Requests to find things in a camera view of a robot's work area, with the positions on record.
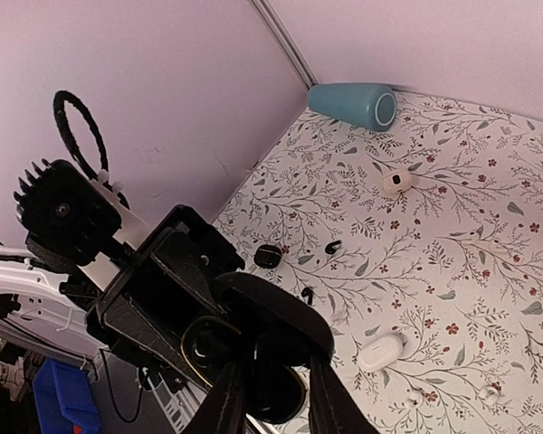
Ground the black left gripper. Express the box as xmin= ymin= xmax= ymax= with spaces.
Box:
xmin=86 ymin=204 xmax=245 ymax=389

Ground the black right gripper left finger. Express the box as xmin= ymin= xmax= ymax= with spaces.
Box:
xmin=185 ymin=362 xmax=246 ymax=434

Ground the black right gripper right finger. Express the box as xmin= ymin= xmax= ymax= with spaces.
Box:
xmin=309 ymin=356 xmax=377 ymax=434

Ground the white stem earbud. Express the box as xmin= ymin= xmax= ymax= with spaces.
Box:
xmin=488 ymin=240 xmax=507 ymax=253
xmin=461 ymin=231 xmax=480 ymax=245

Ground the cream earbud charging case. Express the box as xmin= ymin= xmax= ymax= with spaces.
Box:
xmin=381 ymin=168 xmax=413 ymax=195

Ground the black earbud case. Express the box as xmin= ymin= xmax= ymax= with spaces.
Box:
xmin=180 ymin=272 xmax=334 ymax=424
xmin=253 ymin=244 xmax=283 ymax=269

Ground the white oval charging case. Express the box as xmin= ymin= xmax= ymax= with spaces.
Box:
xmin=357 ymin=335 xmax=404 ymax=373

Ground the white round earbud lower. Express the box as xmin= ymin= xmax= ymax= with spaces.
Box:
xmin=405 ymin=389 xmax=424 ymax=410

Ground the blue plastic bin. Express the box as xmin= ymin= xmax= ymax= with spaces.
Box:
xmin=32 ymin=359 xmax=101 ymax=434

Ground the black earbud left lower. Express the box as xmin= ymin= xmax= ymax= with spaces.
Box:
xmin=300 ymin=287 xmax=314 ymax=306

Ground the black earbud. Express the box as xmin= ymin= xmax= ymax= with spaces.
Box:
xmin=300 ymin=287 xmax=314 ymax=306
xmin=324 ymin=241 xmax=342 ymax=255

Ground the black earbud left upper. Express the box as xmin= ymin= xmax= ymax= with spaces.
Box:
xmin=324 ymin=241 xmax=342 ymax=255

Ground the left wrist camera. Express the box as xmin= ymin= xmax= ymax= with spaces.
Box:
xmin=14 ymin=159 xmax=129 ymax=267

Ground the black left camera cable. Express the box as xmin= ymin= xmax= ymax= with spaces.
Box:
xmin=52 ymin=90 xmax=130 ymax=209

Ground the aluminium corner post left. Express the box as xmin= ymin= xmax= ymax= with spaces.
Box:
xmin=248 ymin=0 xmax=318 ymax=90

